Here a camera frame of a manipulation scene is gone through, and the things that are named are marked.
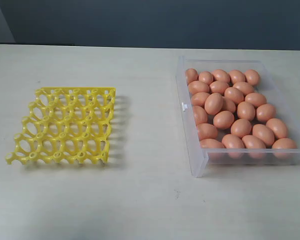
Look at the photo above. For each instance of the brown egg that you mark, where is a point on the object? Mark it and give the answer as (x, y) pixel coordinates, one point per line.
(215, 145)
(246, 111)
(236, 76)
(221, 75)
(278, 127)
(241, 128)
(252, 77)
(234, 94)
(256, 99)
(283, 143)
(223, 120)
(200, 115)
(206, 131)
(228, 105)
(252, 142)
(191, 75)
(218, 87)
(244, 87)
(199, 99)
(213, 103)
(233, 142)
(206, 77)
(263, 133)
(198, 87)
(265, 112)

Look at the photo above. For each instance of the clear plastic bin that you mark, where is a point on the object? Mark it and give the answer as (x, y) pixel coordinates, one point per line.
(199, 157)

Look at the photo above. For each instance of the yellow plastic egg tray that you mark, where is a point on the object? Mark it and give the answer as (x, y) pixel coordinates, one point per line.
(66, 125)

